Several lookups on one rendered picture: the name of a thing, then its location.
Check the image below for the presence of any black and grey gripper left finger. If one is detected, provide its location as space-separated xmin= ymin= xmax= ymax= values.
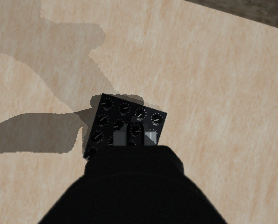
xmin=113 ymin=124 xmax=130 ymax=146

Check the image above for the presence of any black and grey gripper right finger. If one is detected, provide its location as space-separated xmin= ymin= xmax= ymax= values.
xmin=141 ymin=124 xmax=156 ymax=145

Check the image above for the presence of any black knob box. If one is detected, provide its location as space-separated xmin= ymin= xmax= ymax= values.
xmin=83 ymin=93 xmax=167 ymax=160

